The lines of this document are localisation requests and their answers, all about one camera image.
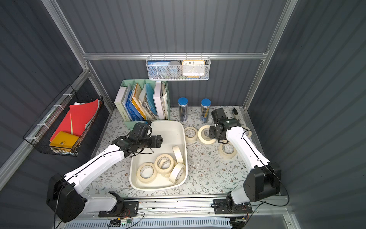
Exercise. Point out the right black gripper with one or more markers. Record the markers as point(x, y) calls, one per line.
point(213, 132)

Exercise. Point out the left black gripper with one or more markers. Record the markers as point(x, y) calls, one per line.
point(156, 141)

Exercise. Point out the cream masking tape roll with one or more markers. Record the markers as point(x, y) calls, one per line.
point(164, 164)
point(191, 134)
point(227, 151)
point(247, 132)
point(146, 173)
point(177, 173)
point(178, 154)
point(203, 135)

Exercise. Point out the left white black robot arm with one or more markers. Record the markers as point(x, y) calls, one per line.
point(64, 195)

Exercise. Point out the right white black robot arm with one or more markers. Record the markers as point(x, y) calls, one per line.
point(264, 178)

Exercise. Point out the white plastic storage box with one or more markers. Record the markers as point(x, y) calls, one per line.
point(173, 134)

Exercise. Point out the blue box in basket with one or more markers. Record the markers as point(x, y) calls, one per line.
point(156, 68)

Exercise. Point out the grey tape roll in basket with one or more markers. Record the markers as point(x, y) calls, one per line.
point(174, 69)

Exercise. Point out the black white stapler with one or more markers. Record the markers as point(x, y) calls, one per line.
point(235, 114)

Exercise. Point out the right blue-capped pencil tube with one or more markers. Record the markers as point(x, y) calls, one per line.
point(205, 106)

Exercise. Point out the blue-capped pencil tube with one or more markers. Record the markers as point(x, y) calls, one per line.
point(183, 104)
point(205, 106)

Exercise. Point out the mint green file organizer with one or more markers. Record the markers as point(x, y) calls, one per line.
point(143, 100)

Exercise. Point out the white workspace book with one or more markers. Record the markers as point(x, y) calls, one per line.
point(119, 103)

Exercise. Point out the white binder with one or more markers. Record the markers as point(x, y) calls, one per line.
point(157, 96)

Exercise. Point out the left blue-capped pencil tube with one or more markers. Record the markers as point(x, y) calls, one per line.
point(183, 104)

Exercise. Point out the floral table mat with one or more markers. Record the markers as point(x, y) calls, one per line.
point(208, 172)

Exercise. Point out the yellow white alarm clock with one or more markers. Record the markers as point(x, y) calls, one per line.
point(193, 68)

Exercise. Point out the red paper folder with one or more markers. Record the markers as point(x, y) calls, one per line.
point(78, 118)

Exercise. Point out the yellow wallet notebook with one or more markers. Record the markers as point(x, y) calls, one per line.
point(64, 140)

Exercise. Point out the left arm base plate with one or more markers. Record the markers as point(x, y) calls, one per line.
point(121, 209)

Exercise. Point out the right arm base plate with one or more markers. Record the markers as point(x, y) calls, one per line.
point(223, 206)

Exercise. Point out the black wire side basket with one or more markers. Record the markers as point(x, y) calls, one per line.
point(39, 135)

